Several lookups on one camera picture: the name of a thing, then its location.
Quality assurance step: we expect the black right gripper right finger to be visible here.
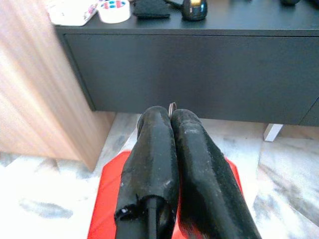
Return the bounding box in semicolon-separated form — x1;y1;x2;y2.
170;109;262;239

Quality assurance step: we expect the pink white tissue box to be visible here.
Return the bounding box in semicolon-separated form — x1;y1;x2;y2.
46;0;99;27

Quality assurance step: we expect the black tape dispenser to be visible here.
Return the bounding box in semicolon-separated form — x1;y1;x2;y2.
165;0;208;21

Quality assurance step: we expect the white tape roll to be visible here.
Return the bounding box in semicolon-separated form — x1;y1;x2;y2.
96;0;132;24

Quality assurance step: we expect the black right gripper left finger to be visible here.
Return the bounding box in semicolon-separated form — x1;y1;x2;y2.
114;106;180;239

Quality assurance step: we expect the red plastic stool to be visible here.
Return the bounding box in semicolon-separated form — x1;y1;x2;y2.
87;149;244;239

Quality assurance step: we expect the black pouch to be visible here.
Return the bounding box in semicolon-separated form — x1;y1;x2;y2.
132;0;171;19

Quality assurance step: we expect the light wood cabinet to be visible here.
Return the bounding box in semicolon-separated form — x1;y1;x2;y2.
0;0;117;172

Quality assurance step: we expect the black low console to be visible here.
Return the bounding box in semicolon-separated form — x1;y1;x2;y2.
54;0;319;142

